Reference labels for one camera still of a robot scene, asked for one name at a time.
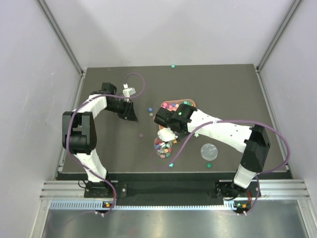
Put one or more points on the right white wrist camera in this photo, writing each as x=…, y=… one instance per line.
x=166, y=135

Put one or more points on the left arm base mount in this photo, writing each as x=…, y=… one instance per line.
x=102, y=189

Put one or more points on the pink tray opaque star candies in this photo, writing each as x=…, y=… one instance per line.
x=172, y=105

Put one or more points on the aluminium front frame rail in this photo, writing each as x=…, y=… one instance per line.
x=284, y=189

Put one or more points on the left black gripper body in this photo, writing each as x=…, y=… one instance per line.
x=127, y=110

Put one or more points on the clear round jar lid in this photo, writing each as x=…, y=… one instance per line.
x=209, y=152

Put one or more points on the aluminium corner post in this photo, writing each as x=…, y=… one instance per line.
x=59, y=34
x=295, y=5

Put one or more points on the clear plastic jar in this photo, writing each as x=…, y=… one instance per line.
x=163, y=149

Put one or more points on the white slotted cable duct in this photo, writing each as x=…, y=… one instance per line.
x=104, y=206

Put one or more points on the left aluminium corner post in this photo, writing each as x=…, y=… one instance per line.
x=59, y=34

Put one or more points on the right aluminium corner post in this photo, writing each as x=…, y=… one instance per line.
x=295, y=5

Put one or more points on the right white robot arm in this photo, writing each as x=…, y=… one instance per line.
x=252, y=142

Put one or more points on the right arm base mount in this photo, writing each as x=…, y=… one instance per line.
x=227, y=189

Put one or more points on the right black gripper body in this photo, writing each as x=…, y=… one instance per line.
x=179, y=136

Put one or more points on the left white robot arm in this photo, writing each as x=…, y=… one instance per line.
x=79, y=134

